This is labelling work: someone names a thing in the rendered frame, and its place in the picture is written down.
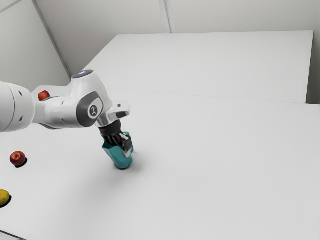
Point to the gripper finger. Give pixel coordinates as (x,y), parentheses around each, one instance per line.
(127,147)

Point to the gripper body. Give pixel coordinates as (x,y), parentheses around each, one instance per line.
(111,132)

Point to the teal faceted mug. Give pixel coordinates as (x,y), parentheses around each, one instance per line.
(119,156)

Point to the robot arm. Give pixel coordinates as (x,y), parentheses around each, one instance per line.
(75,105)

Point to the red apple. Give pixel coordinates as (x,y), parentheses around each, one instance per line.
(17,158)
(44,95)

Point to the yellow green fruit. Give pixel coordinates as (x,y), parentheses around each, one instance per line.
(3,197)

